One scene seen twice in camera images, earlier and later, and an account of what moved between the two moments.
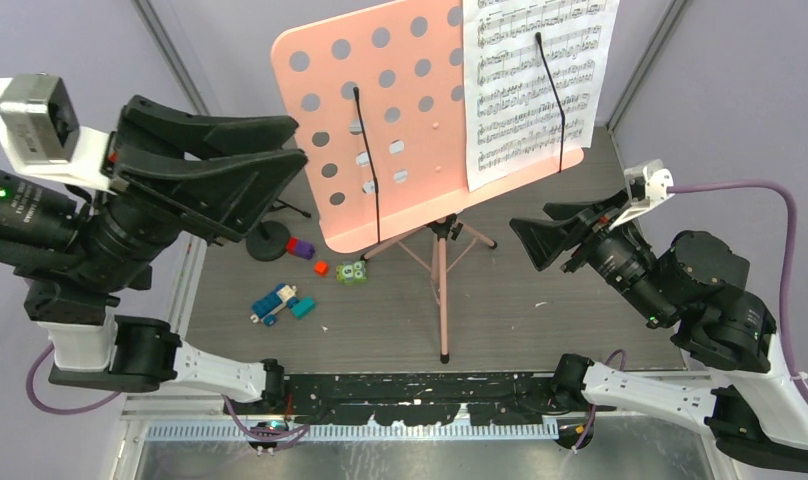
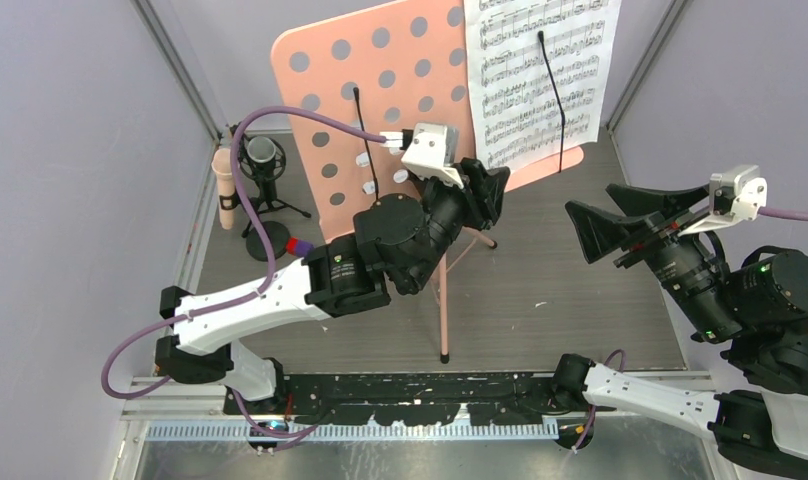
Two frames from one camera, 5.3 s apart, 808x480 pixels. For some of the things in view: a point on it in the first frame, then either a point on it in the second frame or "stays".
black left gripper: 227,193 to 482,193
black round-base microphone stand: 267,241 stays
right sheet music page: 512,121 stays
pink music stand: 375,104 stays
